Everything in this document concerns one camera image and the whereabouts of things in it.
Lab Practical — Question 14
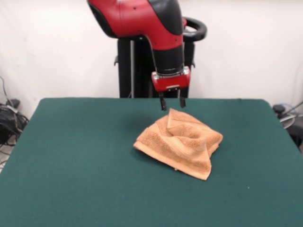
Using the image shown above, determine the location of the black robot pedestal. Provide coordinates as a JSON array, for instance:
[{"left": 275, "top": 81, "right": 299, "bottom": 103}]
[{"left": 113, "top": 16, "right": 208, "bottom": 99}]

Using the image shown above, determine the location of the silver round disc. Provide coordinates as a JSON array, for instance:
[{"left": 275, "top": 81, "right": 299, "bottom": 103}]
[{"left": 279, "top": 113, "right": 296, "bottom": 130}]

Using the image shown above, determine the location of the orange terry towel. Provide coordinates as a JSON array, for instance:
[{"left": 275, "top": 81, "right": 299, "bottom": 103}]
[{"left": 133, "top": 107, "right": 223, "bottom": 181}]

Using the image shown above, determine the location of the black chair base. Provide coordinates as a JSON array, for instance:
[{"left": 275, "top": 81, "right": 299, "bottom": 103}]
[{"left": 289, "top": 122, "right": 303, "bottom": 152}]

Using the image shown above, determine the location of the bundle of black cables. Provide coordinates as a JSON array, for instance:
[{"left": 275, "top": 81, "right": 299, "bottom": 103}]
[{"left": 0, "top": 98, "right": 30, "bottom": 148}]

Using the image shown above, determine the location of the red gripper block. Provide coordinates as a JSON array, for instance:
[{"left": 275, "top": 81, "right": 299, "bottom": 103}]
[{"left": 151, "top": 66, "right": 191, "bottom": 111}]

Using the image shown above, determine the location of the dark green table cloth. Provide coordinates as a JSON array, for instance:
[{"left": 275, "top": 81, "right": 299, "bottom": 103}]
[{"left": 0, "top": 97, "right": 303, "bottom": 227}]

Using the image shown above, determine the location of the grey cable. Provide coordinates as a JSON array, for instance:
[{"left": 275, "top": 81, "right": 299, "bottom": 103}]
[{"left": 0, "top": 75, "right": 11, "bottom": 106}]

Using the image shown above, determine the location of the blue cable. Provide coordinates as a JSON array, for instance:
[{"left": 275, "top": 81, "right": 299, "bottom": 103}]
[{"left": 276, "top": 101, "right": 303, "bottom": 113}]

